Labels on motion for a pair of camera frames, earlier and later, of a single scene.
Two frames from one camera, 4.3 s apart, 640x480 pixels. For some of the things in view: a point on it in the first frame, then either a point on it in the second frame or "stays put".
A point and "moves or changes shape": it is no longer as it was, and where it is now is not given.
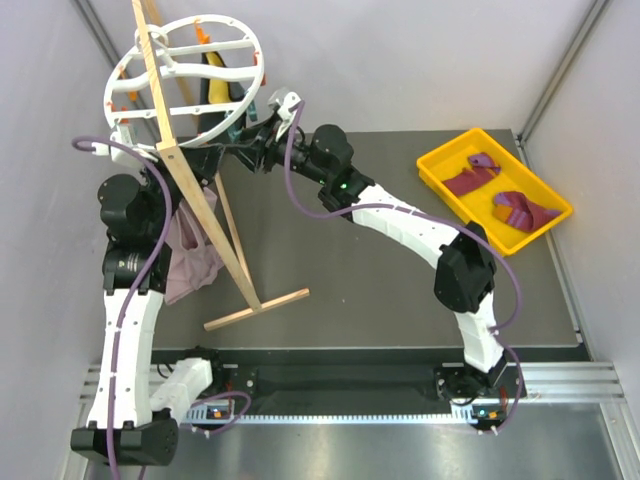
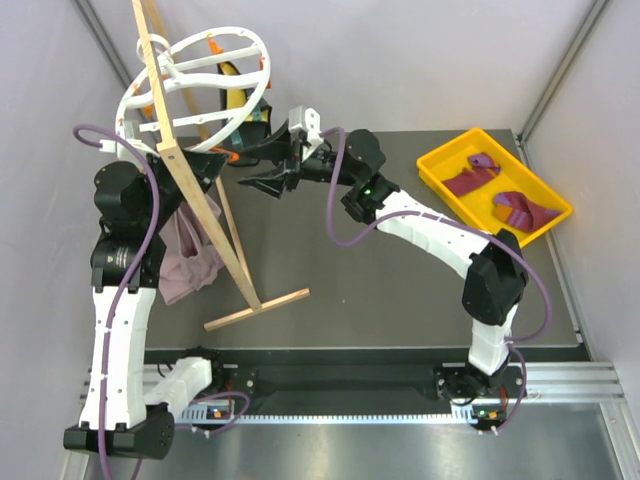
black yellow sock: [215, 90] → [255, 127]
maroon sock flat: [469, 179] stays put
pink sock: [191, 257] stays put
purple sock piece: [483, 160] stays put
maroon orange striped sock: [518, 211] stays put
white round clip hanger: [211, 70] moves or changes shape
